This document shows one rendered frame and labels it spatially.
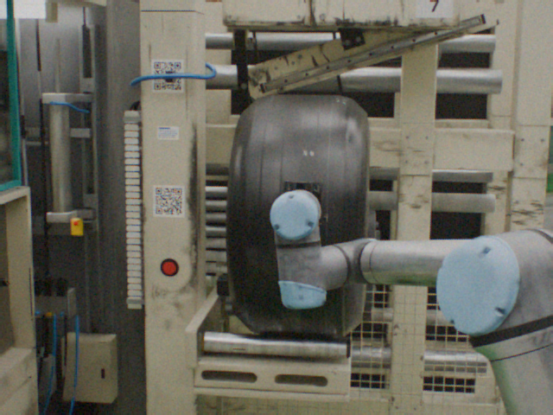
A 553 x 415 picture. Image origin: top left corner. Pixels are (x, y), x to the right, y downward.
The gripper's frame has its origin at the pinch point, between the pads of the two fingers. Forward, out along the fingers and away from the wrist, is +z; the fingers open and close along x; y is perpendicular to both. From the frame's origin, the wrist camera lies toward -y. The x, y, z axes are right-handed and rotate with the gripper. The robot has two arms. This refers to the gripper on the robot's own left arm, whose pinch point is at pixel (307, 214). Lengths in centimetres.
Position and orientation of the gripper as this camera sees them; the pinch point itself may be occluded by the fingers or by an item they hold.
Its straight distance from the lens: 164.1
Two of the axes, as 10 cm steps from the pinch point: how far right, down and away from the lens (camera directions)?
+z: 1.0, -0.5, 9.9
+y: 0.3, -10.0, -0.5
